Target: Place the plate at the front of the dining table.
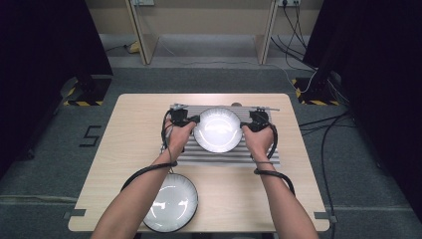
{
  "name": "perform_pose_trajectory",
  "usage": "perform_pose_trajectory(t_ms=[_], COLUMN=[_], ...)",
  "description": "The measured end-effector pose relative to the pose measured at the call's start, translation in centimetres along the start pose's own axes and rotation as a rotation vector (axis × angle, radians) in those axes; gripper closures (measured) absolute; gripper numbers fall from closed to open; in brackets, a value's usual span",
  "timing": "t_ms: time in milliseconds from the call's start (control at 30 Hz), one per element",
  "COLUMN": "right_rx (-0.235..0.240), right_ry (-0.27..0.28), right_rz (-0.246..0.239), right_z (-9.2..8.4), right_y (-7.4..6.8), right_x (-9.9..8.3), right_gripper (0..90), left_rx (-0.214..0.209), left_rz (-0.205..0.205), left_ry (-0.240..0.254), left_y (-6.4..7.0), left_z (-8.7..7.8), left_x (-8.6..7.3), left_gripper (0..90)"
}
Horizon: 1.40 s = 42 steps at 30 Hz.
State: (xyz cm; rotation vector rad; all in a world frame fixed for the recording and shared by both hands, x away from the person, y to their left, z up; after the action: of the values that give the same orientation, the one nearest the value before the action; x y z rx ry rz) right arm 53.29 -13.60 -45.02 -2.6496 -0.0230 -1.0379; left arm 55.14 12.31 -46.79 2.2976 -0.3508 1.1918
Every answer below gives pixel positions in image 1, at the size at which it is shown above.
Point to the metal dish rack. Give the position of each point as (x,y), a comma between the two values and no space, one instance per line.
(212,160)

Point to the dark curtain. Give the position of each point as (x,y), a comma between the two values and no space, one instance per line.
(381,83)
(40,73)

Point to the person's left hand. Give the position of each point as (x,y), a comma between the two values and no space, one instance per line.
(179,137)

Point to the light wooden desk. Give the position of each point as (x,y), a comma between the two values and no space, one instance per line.
(146,41)

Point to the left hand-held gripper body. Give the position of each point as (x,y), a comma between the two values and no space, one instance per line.
(179,116)

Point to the black stand with hazard-striped base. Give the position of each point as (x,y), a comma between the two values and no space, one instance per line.
(316,93)
(89,91)

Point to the white wall socket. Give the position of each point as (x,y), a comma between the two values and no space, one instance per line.
(142,2)
(289,2)

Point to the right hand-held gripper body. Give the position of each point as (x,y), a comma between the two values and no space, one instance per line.
(259,119)

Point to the person's right hand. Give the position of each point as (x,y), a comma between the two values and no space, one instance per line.
(258,139)

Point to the white plate with grey rim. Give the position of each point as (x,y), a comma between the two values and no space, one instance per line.
(217,132)
(175,205)

